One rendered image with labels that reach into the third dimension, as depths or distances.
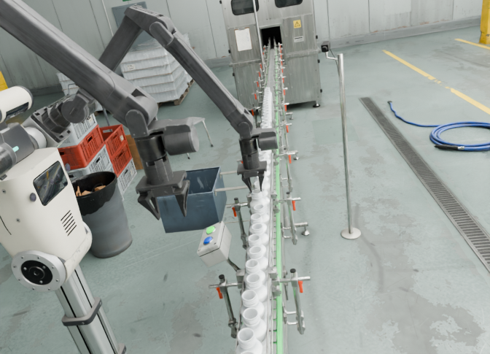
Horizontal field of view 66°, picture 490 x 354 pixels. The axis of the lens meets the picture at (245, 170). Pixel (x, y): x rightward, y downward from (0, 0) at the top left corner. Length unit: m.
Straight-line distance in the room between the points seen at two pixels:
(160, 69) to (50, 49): 7.20
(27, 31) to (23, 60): 13.15
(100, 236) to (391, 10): 10.17
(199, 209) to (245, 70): 4.31
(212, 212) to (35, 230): 1.02
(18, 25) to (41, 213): 0.56
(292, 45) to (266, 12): 0.61
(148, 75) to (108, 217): 5.11
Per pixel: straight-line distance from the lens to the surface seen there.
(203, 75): 1.19
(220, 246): 1.26
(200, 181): 2.28
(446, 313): 2.59
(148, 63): 8.02
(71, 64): 0.80
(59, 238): 1.26
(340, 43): 11.71
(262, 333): 0.95
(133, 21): 1.20
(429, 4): 12.24
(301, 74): 6.13
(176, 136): 0.78
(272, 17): 6.00
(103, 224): 3.33
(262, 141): 1.24
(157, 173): 0.82
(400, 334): 2.44
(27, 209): 1.19
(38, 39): 0.81
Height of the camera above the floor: 1.83
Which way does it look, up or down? 25 degrees down
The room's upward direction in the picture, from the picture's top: 10 degrees counter-clockwise
